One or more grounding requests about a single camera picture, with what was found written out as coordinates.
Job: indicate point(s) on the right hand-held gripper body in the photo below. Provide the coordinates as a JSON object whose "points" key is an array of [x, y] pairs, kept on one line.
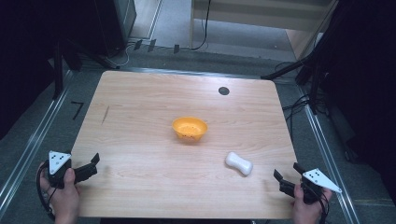
{"points": [[314, 183]]}

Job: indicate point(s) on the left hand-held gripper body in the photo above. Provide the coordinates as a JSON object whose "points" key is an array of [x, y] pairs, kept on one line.
{"points": [[59, 161]]}

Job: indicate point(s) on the white soap bar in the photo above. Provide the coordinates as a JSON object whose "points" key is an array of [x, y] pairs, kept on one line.
{"points": [[239, 163]]}

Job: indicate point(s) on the orange plastic bowl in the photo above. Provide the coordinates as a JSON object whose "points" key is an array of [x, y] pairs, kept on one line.
{"points": [[190, 127]]}

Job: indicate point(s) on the person's right hand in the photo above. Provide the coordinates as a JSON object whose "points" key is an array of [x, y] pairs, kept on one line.
{"points": [[306, 211]]}

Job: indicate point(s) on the person's left hand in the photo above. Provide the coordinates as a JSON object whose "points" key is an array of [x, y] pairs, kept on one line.
{"points": [[63, 199]]}

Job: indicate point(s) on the black metal stand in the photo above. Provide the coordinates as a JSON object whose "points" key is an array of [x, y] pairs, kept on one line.
{"points": [[58, 71], [313, 81]]}

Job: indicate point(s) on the dark curtain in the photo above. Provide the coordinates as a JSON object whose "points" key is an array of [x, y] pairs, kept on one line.
{"points": [[25, 62], [364, 77]]}

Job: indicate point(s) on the dark round table grommet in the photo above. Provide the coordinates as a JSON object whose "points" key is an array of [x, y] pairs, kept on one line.
{"points": [[223, 90]]}

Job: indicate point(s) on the black tape strip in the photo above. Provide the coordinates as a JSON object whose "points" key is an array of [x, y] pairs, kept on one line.
{"points": [[138, 44], [152, 45], [176, 48]]}

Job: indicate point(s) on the black cabinet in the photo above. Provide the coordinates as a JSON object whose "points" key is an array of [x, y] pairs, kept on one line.
{"points": [[115, 25]]}

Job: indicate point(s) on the light wooden furniture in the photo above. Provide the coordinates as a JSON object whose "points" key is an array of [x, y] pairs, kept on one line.
{"points": [[249, 15]]}

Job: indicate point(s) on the metal floor rail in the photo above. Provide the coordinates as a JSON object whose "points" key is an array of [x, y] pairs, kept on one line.
{"points": [[28, 149], [327, 155]]}

